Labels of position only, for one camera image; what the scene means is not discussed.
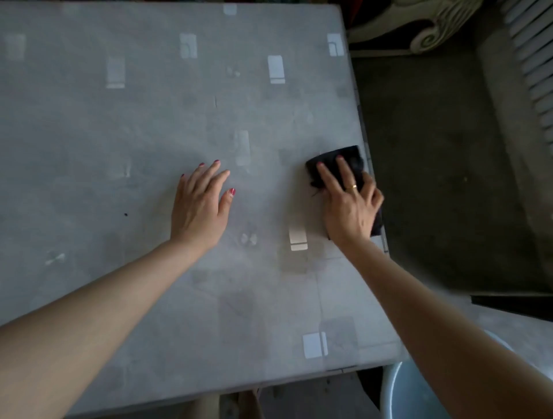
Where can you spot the person's right middle finger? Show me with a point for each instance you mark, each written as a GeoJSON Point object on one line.
{"type": "Point", "coordinates": [345, 175]}

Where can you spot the white slatted panel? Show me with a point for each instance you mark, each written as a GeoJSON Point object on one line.
{"type": "Point", "coordinates": [533, 56]}

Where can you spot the person's left little finger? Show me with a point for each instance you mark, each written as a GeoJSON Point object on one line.
{"type": "Point", "coordinates": [183, 185]}

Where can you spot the person's left middle finger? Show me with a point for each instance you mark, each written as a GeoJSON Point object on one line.
{"type": "Point", "coordinates": [209, 175]}

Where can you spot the person's right forearm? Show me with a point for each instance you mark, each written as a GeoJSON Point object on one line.
{"type": "Point", "coordinates": [440, 332]}

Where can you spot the person's left hand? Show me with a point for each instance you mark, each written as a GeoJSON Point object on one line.
{"type": "Point", "coordinates": [196, 216]}

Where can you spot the person's right hand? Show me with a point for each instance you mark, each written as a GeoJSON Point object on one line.
{"type": "Point", "coordinates": [352, 211]}

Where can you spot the person's left thumb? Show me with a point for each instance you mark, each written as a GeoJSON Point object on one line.
{"type": "Point", "coordinates": [227, 203]}

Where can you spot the white carved furniture piece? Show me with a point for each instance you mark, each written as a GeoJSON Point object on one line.
{"type": "Point", "coordinates": [427, 23]}

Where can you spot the person's left forearm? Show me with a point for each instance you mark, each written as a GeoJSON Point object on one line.
{"type": "Point", "coordinates": [95, 319]}

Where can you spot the black cleaning cloth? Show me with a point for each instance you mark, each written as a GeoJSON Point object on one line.
{"type": "Point", "coordinates": [354, 162]}

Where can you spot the white plastic stool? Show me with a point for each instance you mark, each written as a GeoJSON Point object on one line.
{"type": "Point", "coordinates": [406, 393]}

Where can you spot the person's right little finger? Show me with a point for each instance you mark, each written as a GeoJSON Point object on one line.
{"type": "Point", "coordinates": [378, 202]}

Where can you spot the grey patterned table cover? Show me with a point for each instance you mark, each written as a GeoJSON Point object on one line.
{"type": "Point", "coordinates": [173, 108]}

